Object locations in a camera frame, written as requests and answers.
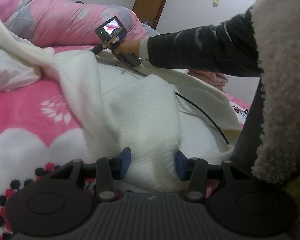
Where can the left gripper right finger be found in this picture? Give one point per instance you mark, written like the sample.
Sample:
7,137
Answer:
193,170

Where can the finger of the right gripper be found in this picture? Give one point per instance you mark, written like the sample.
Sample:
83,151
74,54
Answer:
97,49

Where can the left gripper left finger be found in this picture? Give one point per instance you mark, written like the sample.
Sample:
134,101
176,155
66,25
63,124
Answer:
109,169

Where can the white fluffy sweater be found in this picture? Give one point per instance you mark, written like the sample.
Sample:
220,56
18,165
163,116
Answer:
153,115

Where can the black sleeved right forearm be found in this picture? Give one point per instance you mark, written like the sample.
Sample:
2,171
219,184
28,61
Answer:
229,48

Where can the person's right hand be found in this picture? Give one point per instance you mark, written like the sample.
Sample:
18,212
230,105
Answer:
128,47

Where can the pink grey floral duvet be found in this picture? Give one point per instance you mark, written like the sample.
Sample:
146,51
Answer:
52,23

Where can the brown wooden door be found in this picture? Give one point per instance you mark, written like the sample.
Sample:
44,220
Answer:
149,11

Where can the pink floral bed blanket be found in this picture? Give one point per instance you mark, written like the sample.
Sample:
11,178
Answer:
38,133

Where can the pink checked folded sweater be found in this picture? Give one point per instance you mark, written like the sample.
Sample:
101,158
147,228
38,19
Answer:
217,80

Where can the white thin garment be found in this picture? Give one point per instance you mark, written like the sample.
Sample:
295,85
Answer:
16,73

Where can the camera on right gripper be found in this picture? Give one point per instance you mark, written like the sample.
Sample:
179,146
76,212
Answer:
111,31

